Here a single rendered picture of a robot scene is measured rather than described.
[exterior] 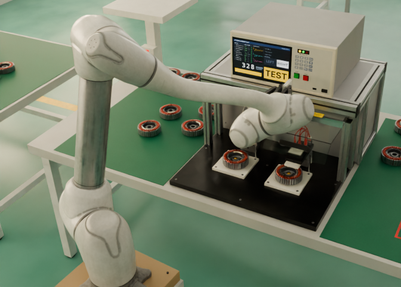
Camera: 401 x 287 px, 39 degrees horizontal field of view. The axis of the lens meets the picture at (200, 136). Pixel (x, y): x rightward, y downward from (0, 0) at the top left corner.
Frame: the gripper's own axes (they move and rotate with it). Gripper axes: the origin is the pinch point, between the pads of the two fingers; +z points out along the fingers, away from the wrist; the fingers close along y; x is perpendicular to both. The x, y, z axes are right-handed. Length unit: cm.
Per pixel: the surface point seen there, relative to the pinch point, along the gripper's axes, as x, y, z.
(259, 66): 0.7, -15.8, 9.5
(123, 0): 2, -113, 49
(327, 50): 12.8, 11.4, 9.7
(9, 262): -119, -139, -44
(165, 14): 2, -82, 41
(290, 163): -35.1, 3.0, -0.2
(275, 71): -0.2, -9.0, 9.5
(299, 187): -40.0, 9.8, -7.0
